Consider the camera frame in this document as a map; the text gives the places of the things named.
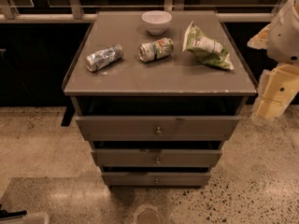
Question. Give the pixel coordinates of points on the grey drawer cabinet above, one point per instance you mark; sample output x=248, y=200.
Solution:
x=174, y=86

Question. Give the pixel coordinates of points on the grey top drawer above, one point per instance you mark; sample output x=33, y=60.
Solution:
x=157, y=128

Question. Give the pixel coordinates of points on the metal window railing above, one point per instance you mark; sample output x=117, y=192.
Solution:
x=85, y=10

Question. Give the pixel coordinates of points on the grey drawer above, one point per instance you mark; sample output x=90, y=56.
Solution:
x=157, y=128
x=155, y=179
x=156, y=157

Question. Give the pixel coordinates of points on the white bowl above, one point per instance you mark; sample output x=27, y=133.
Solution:
x=156, y=21

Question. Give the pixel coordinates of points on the green chip bag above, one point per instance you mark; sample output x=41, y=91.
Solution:
x=206, y=50

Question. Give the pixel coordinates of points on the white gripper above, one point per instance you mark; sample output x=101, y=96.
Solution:
x=285, y=36

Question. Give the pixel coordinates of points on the crushed silver blue can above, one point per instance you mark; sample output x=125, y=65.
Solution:
x=102, y=58

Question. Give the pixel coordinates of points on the grey bottom drawer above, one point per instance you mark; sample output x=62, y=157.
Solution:
x=155, y=179

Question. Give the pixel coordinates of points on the silver green orange can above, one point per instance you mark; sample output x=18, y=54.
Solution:
x=156, y=50

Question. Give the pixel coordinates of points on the black object bottom left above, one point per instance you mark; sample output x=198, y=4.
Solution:
x=22, y=217

